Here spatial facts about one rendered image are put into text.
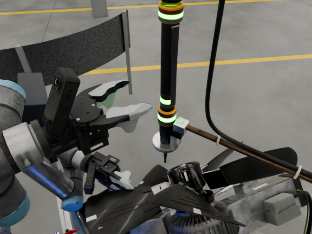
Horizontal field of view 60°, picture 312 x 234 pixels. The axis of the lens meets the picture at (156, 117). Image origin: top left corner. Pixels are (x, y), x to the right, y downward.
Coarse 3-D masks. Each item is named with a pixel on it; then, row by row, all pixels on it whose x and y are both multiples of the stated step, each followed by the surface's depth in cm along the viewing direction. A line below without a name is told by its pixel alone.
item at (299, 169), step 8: (224, 0) 41; (216, 24) 44; (216, 32) 45; (216, 40) 45; (216, 48) 47; (208, 72) 50; (208, 80) 51; (208, 88) 52; (208, 96) 54; (208, 104) 55; (208, 112) 57; (208, 120) 58; (216, 128) 58; (224, 136) 58; (216, 144) 60; (240, 144) 57; (256, 152) 56; (272, 160) 55; (280, 160) 54; (296, 168) 53; (296, 176) 53
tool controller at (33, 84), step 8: (24, 80) 125; (32, 80) 127; (40, 80) 128; (24, 88) 121; (32, 88) 122; (40, 88) 124; (32, 96) 118; (40, 96) 119; (32, 104) 114; (40, 104) 115; (24, 112) 115; (32, 112) 116; (40, 112) 118; (24, 120) 117; (32, 120) 119; (40, 120) 121
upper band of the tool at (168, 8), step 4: (160, 4) 46; (164, 4) 48; (168, 4) 48; (172, 4) 48; (176, 4) 48; (180, 4) 48; (164, 8) 45; (168, 8) 45; (172, 8) 45; (176, 8) 45; (180, 8) 45; (160, 12) 46; (172, 24) 47
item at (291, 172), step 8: (192, 128) 62; (208, 136) 61; (216, 136) 60; (224, 144) 59; (232, 144) 59; (240, 152) 58; (248, 152) 57; (264, 160) 56; (280, 168) 55; (288, 168) 54; (304, 176) 53
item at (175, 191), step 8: (176, 184) 79; (160, 192) 68; (168, 192) 69; (176, 192) 70; (184, 192) 72; (192, 192) 77; (152, 200) 62; (160, 200) 62; (168, 200) 63; (176, 200) 64; (184, 200) 65; (192, 200) 67; (200, 200) 71; (176, 208) 59; (184, 208) 60; (192, 208) 61; (200, 208) 62; (208, 208) 66; (208, 216) 58; (216, 216) 60; (224, 216) 63; (240, 224) 59
